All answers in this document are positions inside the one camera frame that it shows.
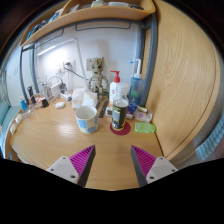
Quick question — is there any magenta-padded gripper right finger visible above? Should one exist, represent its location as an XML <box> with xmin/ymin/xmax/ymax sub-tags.
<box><xmin>130</xmin><ymin>144</ymin><xmax>179</xmax><ymax>187</ymax></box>

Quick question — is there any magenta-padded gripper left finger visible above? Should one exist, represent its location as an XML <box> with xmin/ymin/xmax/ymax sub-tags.
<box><xmin>45</xmin><ymin>144</ymin><xmax>97</xmax><ymax>188</ymax></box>

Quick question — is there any clear bottle with black label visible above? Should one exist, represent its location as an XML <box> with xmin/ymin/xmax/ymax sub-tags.
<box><xmin>110</xmin><ymin>83</ymin><xmax>130</xmax><ymax>132</ymax></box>

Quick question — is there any white mug with blue print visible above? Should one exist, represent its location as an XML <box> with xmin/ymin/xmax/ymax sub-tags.
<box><xmin>74</xmin><ymin>104</ymin><xmax>99</xmax><ymax>135</ymax></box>

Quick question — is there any striped blue white cloth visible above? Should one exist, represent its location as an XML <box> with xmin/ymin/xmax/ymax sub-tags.
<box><xmin>196</xmin><ymin>126</ymin><xmax>224</xmax><ymax>161</ymax></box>

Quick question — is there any small white mouse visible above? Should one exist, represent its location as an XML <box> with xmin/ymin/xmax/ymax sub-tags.
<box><xmin>54</xmin><ymin>101</ymin><xmax>66</xmax><ymax>110</ymax></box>

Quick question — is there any blue packet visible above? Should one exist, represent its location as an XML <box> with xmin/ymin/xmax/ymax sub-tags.
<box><xmin>126</xmin><ymin>102</ymin><xmax>138</xmax><ymax>116</ymax></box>

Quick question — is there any clear plastic jar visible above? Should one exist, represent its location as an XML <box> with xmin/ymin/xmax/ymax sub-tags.
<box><xmin>9</xmin><ymin>123</ymin><xmax>18</xmax><ymax>135</ymax></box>
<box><xmin>13</xmin><ymin>114</ymin><xmax>24</xmax><ymax>124</ymax></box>

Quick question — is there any black flat bar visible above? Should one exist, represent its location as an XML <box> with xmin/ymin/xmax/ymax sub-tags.
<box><xmin>98</xmin><ymin>100</ymin><xmax>109</xmax><ymax>119</ymax></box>

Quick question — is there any white power strip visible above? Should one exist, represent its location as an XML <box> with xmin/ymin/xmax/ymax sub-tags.
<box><xmin>59</xmin><ymin>92</ymin><xmax>73</xmax><ymax>102</ymax></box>

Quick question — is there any white tissue pack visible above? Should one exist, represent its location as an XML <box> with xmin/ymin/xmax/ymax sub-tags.
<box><xmin>71</xmin><ymin>87</ymin><xmax>99</xmax><ymax>109</ymax></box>

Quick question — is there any small blue bottle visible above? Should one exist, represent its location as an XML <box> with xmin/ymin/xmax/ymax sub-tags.
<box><xmin>18</xmin><ymin>96</ymin><xmax>28</xmax><ymax>112</ymax></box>

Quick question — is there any white charger block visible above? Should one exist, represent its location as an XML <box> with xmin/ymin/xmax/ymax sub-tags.
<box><xmin>49</xmin><ymin>82</ymin><xmax>63</xmax><ymax>98</ymax></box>

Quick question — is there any steel cup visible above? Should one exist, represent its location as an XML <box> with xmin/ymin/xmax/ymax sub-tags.
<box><xmin>42</xmin><ymin>83</ymin><xmax>51</xmax><ymax>98</ymax></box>

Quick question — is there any teal bed with pillow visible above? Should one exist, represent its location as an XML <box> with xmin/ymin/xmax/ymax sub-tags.
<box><xmin>0</xmin><ymin>99</ymin><xmax>21</xmax><ymax>134</ymax></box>

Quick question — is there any black upright device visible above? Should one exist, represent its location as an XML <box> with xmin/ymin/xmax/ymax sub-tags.
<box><xmin>27</xmin><ymin>85</ymin><xmax>37</xmax><ymax>105</ymax></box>

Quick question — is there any blue bent-nozzle wash bottle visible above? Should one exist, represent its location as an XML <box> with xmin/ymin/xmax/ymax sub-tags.
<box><xmin>128</xmin><ymin>58</ymin><xmax>144</xmax><ymax>106</ymax></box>

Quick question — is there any white red-pump lotion bottle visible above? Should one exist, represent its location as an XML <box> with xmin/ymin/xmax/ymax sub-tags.
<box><xmin>108</xmin><ymin>70</ymin><xmax>122</xmax><ymax>106</ymax></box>

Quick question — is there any tree creature figurine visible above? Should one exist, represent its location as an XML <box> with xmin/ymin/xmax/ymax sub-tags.
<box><xmin>87</xmin><ymin>56</ymin><xmax>109</xmax><ymax>98</ymax></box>

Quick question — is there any white desk lamp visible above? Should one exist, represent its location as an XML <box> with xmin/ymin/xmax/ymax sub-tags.
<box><xmin>36</xmin><ymin>37</ymin><xmax>89</xmax><ymax>91</ymax></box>

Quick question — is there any wooden shelf unit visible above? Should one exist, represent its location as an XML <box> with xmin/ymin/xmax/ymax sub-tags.
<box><xmin>19</xmin><ymin>0</ymin><xmax>157</xmax><ymax>48</ymax></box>

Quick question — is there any grey metal shelf frame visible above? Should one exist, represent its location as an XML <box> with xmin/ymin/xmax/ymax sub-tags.
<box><xmin>18</xmin><ymin>13</ymin><xmax>159</xmax><ymax>108</ymax></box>

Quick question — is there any white wall socket with black plug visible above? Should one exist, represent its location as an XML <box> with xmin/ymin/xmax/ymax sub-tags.
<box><xmin>63</xmin><ymin>59</ymin><xmax>76</xmax><ymax>72</ymax></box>

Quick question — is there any white wall box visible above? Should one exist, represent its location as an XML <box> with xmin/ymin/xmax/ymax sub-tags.
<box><xmin>85</xmin><ymin>57</ymin><xmax>98</xmax><ymax>72</ymax></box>

